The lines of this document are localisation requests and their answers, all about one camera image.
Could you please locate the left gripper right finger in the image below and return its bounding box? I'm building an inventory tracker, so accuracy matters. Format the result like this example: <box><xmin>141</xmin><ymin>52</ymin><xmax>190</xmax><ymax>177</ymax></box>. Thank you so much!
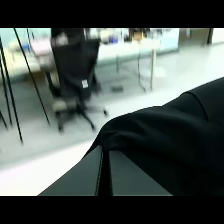
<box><xmin>109</xmin><ymin>149</ymin><xmax>173</xmax><ymax>197</ymax></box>

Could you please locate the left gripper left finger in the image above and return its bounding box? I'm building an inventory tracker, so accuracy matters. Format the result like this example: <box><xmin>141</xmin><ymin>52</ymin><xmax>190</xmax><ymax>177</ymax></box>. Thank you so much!
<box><xmin>39</xmin><ymin>145</ymin><xmax>103</xmax><ymax>197</ymax></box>

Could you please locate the black garment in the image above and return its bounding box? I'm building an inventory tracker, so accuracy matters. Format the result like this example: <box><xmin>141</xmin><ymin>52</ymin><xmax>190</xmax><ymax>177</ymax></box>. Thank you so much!
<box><xmin>84</xmin><ymin>77</ymin><xmax>224</xmax><ymax>197</ymax></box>

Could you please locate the black office chair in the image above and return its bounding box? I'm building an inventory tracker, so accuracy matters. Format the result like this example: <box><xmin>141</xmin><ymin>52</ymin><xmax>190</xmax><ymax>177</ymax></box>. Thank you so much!
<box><xmin>44</xmin><ymin>28</ymin><xmax>110</xmax><ymax>133</ymax></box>

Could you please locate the white table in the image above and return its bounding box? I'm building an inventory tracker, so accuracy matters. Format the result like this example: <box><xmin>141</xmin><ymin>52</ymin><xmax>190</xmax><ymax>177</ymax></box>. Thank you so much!
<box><xmin>95</xmin><ymin>37</ymin><xmax>181</xmax><ymax>92</ymax></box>

